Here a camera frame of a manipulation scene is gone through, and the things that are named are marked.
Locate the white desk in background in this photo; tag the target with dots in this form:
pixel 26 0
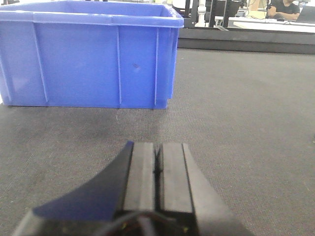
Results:
pixel 271 24

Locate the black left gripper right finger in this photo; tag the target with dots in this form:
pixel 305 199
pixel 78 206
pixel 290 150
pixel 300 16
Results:
pixel 186 195

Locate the black conveyor side rail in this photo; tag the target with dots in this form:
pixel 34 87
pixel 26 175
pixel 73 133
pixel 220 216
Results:
pixel 247 40

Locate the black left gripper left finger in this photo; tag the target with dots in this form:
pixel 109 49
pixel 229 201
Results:
pixel 89 206

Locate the person in black shirt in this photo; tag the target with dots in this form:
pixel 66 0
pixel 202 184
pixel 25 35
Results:
pixel 283 9

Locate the dark laptop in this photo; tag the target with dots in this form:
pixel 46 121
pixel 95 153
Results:
pixel 307 15

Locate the black conveyor belt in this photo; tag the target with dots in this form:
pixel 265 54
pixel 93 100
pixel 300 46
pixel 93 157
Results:
pixel 248 119

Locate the blue plastic crate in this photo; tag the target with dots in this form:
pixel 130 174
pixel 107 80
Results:
pixel 73 53

